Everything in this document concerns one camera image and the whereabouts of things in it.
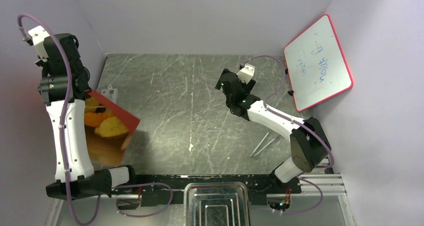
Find metal tongs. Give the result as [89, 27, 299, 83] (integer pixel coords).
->
[250, 130, 280, 157]

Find red brown paper bag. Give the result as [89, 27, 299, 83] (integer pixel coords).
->
[83, 91, 140, 167]

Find metal baking tray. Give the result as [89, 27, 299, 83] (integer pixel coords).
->
[183, 182, 251, 226]

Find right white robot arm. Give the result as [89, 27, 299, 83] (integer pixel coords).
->
[215, 66, 331, 193]

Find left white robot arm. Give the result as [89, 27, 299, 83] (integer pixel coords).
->
[35, 33, 139, 201]

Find orange fake bread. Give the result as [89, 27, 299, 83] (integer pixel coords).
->
[84, 97, 111, 127]

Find yellow fake bread slice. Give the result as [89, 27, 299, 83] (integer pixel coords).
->
[94, 116, 129, 138]

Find clear plastic package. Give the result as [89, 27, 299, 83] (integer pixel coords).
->
[100, 85, 118, 103]

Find red framed whiteboard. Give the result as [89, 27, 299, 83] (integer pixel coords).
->
[283, 14, 354, 112]

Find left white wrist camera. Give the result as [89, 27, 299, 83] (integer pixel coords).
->
[28, 25, 50, 62]

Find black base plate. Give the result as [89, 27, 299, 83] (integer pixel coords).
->
[112, 173, 302, 207]

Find aluminium rail frame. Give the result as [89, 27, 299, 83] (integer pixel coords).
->
[53, 166, 354, 226]

